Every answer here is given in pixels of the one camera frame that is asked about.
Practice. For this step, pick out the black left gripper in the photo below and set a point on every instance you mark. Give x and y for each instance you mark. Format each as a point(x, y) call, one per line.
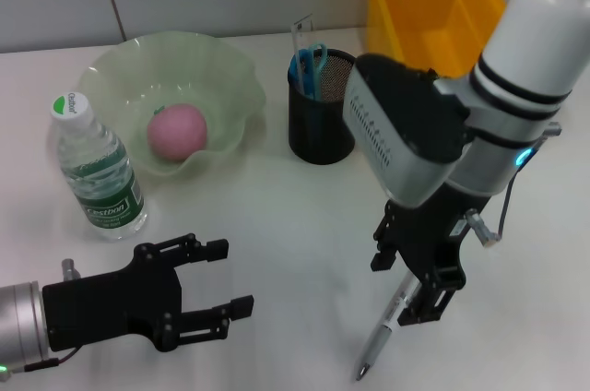
point(115, 303)

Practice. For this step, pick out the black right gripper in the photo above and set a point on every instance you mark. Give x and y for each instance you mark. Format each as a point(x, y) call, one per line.
point(428, 239)

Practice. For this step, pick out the white grey ballpoint pen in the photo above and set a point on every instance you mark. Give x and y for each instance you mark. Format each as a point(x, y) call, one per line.
point(378, 335)

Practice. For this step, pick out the pink toy peach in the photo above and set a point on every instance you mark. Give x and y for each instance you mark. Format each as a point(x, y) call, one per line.
point(177, 133)

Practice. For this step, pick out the clear green-label water bottle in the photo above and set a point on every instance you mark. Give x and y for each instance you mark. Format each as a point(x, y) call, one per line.
point(97, 165)

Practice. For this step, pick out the blue scissors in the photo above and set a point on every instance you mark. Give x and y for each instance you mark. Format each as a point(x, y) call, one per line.
point(318, 68)

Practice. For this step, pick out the clear plastic ruler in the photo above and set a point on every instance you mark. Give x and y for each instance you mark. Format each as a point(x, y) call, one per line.
point(302, 36)

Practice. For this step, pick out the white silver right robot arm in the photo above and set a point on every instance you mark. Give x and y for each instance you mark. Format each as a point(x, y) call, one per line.
point(530, 40)

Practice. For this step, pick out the black mesh pen cup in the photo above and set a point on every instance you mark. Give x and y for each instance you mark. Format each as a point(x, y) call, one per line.
point(318, 142)

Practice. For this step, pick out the pale green glass fruit plate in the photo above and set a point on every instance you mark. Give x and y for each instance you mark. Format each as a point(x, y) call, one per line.
point(221, 68)

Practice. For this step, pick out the yellow plastic bin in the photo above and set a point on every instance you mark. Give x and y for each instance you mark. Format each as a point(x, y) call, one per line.
point(415, 3)

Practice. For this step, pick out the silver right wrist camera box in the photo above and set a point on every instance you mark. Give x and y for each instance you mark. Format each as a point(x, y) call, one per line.
point(401, 123)

